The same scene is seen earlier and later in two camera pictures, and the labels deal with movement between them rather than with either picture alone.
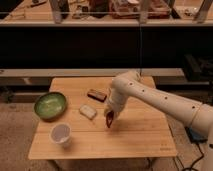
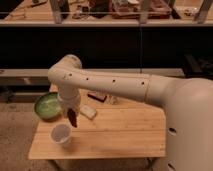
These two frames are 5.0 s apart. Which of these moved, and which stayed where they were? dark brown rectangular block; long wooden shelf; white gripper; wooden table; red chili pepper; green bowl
Moved: red chili pepper; white gripper
Stayed: green bowl; long wooden shelf; wooden table; dark brown rectangular block
